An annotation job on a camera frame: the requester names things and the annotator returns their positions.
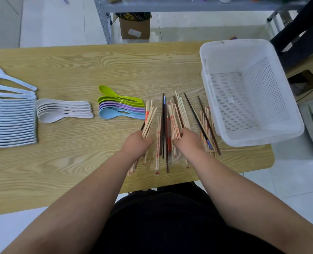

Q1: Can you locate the long dark brown chopstick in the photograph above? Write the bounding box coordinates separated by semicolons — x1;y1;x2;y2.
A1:
165;103;170;174

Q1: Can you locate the reddish brown chopstick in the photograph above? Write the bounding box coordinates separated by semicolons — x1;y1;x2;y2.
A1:
197;96;222;156

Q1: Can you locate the black chair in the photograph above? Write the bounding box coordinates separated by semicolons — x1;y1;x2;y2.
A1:
267;0;313;72

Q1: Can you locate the black chopstick with blue tip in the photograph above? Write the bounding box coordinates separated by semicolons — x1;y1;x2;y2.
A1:
162;93;166;159

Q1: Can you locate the person's black clothing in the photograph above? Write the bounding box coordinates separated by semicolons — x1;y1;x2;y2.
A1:
91;181;285;254

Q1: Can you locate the person's right hand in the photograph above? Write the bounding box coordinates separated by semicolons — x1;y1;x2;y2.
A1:
172;128;205;157

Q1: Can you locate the grey metal shelf rack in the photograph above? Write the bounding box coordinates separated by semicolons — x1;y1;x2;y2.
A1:
93;0;313;45

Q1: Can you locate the cream plastic spoon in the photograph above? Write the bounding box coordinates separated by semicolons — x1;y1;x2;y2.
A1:
35;98;90;106
36;102;91;110
37;108;92;116
37;105;91;112
38;111;94;124

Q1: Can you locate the black printed bag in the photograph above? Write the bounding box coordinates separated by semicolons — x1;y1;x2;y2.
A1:
115;12;152;22

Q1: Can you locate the lime green plastic spoon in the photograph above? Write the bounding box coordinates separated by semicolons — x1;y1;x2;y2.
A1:
98;85;144;103
97;96;145;108

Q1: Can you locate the white perforated plastic basket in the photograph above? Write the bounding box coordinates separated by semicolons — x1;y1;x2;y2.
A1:
199;39;305;147

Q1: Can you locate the person's left hand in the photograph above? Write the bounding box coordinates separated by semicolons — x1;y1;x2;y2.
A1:
121;130;154;161

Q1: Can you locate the brown cardboard box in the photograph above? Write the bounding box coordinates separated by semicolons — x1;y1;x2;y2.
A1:
118;17;151;41

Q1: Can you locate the light wooden chopstick bundle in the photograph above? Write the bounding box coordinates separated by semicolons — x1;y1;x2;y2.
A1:
167;91;192;168
128;99;158;175

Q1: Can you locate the row of pale blue spoons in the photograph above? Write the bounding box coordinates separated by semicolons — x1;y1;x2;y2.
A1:
0;63;38;149

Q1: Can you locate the person's right forearm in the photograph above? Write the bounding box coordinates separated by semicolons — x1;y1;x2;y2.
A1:
184;150;313;254

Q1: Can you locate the purple plastic spoon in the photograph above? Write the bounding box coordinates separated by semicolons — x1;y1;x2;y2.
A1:
98;101;146;111
99;104;146;113

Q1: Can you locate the person's left forearm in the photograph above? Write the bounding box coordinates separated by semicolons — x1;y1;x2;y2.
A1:
0;149;146;254

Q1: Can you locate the pile of loose wooden chopsticks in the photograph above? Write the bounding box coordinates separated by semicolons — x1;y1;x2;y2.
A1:
142;103;245;177

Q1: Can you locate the sky blue plastic spoon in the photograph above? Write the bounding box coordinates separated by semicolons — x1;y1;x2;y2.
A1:
99;107;146;116
99;109;146;120

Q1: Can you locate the short dark brown chopstick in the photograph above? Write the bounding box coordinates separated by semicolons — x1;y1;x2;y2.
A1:
173;96;185;129

